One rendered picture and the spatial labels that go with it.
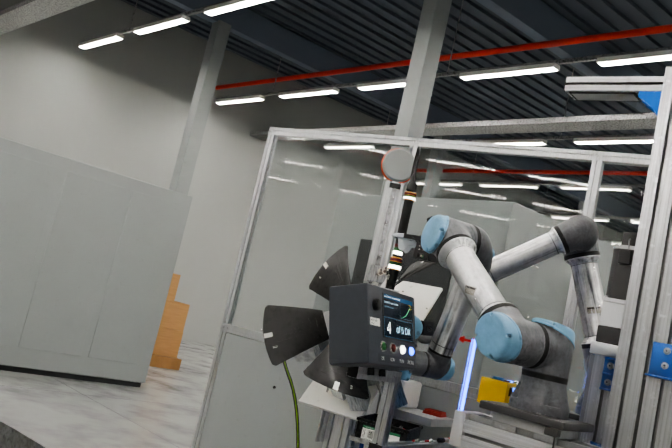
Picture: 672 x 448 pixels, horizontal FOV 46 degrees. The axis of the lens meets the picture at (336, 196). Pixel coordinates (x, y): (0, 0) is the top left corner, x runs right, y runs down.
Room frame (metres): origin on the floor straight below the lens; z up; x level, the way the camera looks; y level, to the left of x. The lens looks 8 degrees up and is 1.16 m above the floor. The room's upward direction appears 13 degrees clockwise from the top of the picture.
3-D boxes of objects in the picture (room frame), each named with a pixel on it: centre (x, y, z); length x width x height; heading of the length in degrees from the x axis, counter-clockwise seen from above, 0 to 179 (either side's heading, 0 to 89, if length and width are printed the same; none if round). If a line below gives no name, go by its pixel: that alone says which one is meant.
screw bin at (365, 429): (2.56, -0.33, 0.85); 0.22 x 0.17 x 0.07; 161
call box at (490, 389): (2.85, -0.72, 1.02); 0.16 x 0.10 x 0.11; 146
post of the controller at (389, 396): (2.17, -0.26, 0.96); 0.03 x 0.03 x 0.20; 56
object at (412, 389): (3.40, -0.42, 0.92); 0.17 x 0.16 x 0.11; 146
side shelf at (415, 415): (3.33, -0.47, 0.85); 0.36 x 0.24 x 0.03; 56
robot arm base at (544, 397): (2.07, -0.63, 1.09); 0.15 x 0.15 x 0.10
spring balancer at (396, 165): (3.53, -0.25, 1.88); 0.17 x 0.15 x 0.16; 56
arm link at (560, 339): (2.06, -0.62, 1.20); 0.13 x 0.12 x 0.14; 118
